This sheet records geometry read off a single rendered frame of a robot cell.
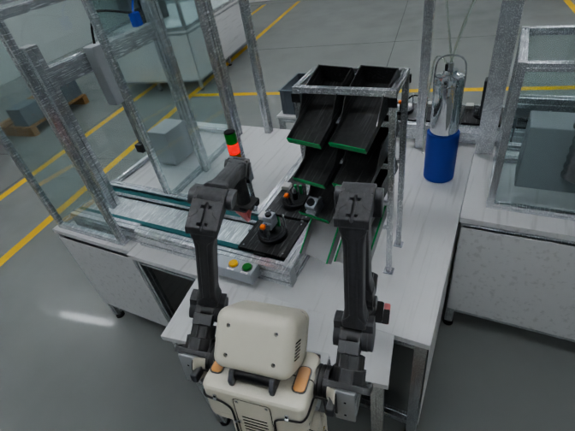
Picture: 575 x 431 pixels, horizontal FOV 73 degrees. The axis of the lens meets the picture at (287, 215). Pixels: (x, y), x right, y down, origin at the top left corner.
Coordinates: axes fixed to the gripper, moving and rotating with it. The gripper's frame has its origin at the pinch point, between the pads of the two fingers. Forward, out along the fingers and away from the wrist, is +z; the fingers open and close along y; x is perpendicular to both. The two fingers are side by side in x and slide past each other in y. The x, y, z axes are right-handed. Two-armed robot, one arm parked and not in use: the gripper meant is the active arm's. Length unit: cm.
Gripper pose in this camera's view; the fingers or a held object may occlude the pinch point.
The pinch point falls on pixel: (248, 219)
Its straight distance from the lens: 147.8
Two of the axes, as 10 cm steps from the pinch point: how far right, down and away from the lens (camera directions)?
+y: -8.9, -1.9, 4.1
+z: 1.4, 7.5, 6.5
